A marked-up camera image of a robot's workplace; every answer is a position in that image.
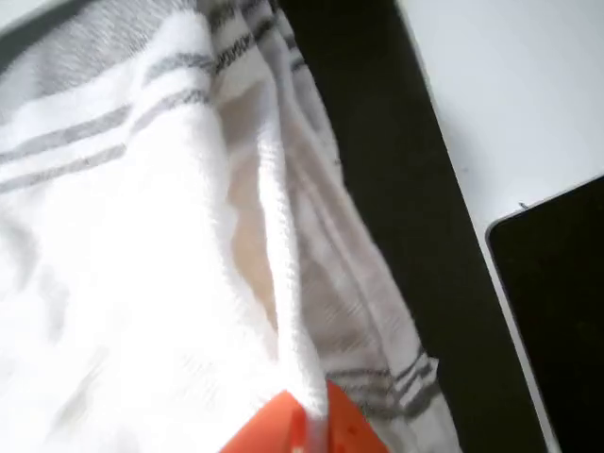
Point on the black work mat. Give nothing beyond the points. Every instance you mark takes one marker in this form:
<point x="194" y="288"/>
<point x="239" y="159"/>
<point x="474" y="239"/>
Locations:
<point x="391" y="189"/>

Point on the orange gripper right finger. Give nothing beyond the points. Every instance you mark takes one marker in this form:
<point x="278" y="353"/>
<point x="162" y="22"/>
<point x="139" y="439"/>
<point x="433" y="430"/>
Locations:
<point x="351" y="427"/>

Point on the white grey-striped towel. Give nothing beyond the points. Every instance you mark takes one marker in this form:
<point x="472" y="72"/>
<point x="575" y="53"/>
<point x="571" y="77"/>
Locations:
<point x="141" y="264"/>

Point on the black flat pad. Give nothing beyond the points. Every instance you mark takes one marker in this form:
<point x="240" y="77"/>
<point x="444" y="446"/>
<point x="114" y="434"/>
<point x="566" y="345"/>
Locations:
<point x="557" y="302"/>

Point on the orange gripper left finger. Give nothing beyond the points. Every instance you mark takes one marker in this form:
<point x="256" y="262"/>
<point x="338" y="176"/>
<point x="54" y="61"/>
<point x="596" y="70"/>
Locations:
<point x="269" y="427"/>

